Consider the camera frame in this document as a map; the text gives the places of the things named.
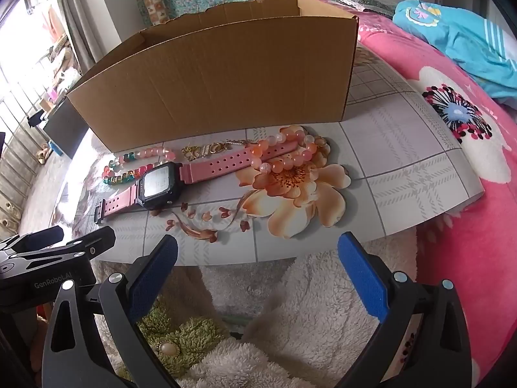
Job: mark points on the grey green pillow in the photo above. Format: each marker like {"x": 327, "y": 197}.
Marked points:
{"x": 363, "y": 3}

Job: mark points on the blue cartoon print quilt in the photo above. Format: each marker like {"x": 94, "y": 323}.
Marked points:
{"x": 456, "y": 40}

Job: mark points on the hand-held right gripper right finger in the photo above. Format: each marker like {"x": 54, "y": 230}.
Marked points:
{"x": 363, "y": 279}

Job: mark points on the grey curtain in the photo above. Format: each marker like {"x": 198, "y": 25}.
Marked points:
{"x": 76, "y": 12}

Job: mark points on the green fluffy bow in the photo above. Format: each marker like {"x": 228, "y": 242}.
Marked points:
{"x": 194, "y": 331}

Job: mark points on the checkered patterned box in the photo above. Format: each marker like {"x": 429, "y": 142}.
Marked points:
{"x": 156, "y": 8}

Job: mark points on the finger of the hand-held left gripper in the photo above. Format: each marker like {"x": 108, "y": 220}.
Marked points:
{"x": 36, "y": 237}
{"x": 87, "y": 244}

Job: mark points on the dark grey board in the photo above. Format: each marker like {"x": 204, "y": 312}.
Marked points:
{"x": 64, "y": 129}

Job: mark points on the cardboard box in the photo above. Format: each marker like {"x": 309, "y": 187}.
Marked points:
{"x": 226, "y": 81}

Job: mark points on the pink floral blanket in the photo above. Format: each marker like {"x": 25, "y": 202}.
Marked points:
{"x": 444, "y": 230}

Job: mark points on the white fluffy robe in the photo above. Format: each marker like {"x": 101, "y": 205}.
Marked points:
{"x": 323, "y": 311}

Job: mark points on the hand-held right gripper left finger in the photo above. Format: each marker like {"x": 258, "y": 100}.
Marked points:
{"x": 155, "y": 275}

